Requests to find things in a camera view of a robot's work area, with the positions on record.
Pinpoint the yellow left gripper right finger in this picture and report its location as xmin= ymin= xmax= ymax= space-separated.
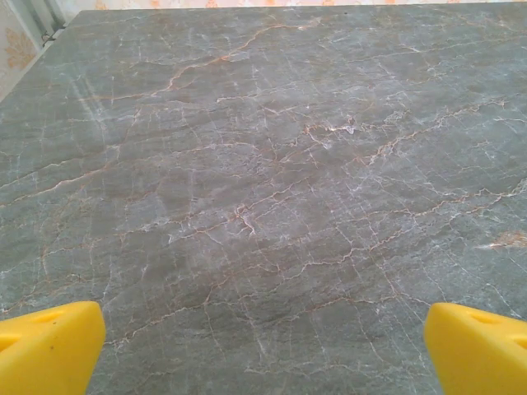
xmin=423 ymin=302 xmax=527 ymax=395

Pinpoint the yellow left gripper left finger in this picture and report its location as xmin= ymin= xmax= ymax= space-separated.
xmin=0 ymin=300 xmax=107 ymax=395

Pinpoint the aluminium frame post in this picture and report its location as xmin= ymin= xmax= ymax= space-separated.
xmin=20 ymin=0 xmax=69 ymax=49

